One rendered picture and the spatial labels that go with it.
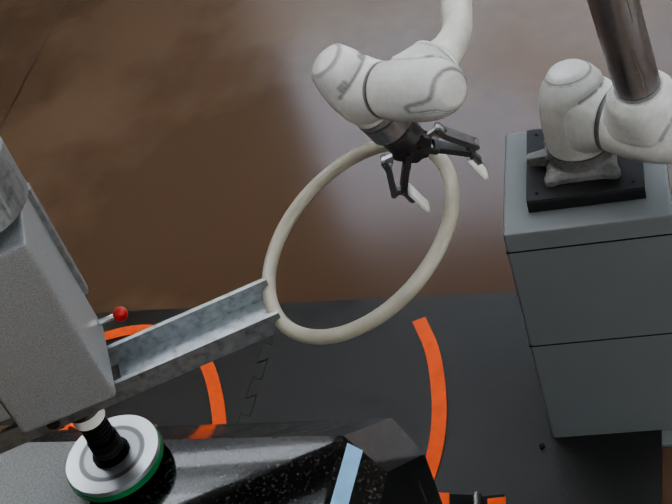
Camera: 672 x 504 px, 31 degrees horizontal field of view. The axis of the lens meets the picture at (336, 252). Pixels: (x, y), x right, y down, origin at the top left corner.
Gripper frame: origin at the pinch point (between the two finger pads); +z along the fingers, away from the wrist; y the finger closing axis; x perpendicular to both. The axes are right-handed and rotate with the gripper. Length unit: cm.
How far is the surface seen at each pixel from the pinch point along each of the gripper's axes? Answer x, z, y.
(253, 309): 4.0, -1.9, 49.6
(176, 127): -226, 93, 166
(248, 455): 23, 17, 67
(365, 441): 20, 33, 48
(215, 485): 29, 14, 74
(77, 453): 16, -2, 100
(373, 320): 23.8, -2.3, 20.4
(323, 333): 21.1, -2.9, 31.6
